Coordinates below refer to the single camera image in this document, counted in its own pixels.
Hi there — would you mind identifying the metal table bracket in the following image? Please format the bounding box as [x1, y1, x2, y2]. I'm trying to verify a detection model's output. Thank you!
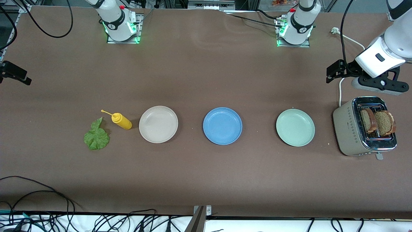
[185, 205, 212, 232]

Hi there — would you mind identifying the white toaster power cord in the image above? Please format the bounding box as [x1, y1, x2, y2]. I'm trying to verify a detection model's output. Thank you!
[331, 27, 366, 107]

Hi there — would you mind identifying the green lettuce leaf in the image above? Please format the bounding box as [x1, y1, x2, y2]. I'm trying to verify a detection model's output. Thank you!
[83, 117, 110, 150]

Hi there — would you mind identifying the aluminium frame rail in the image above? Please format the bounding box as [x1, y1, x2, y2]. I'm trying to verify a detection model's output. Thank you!
[0, 5, 33, 63]

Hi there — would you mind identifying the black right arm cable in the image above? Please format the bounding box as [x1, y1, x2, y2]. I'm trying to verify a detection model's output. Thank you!
[0, 0, 74, 52]

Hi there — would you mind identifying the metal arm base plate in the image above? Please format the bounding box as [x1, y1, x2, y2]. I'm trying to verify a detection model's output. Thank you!
[276, 16, 311, 48]
[107, 13, 144, 44]

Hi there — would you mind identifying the grey metal box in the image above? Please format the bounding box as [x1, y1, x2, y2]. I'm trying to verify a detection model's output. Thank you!
[188, 0, 235, 10]

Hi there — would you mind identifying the blue round plate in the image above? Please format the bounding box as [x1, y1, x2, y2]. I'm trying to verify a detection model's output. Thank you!
[203, 107, 243, 145]

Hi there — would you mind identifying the yellow squeeze sauce bottle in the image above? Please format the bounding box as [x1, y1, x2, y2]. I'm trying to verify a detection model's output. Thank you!
[101, 110, 133, 130]

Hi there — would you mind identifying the thin black cable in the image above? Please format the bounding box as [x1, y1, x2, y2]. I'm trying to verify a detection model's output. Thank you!
[256, 9, 279, 20]
[230, 14, 284, 29]

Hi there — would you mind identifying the brown bread slice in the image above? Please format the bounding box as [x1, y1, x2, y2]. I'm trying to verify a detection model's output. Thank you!
[373, 111, 397, 137]
[360, 108, 378, 134]

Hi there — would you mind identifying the beige chrome toaster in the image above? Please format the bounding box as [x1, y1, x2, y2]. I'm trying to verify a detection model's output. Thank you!
[333, 96, 397, 160]

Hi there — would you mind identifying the beige round plate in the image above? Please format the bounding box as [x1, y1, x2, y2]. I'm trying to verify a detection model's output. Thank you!
[139, 106, 179, 144]

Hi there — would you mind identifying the light green round plate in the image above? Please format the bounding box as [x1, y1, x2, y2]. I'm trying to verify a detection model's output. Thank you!
[276, 109, 315, 147]

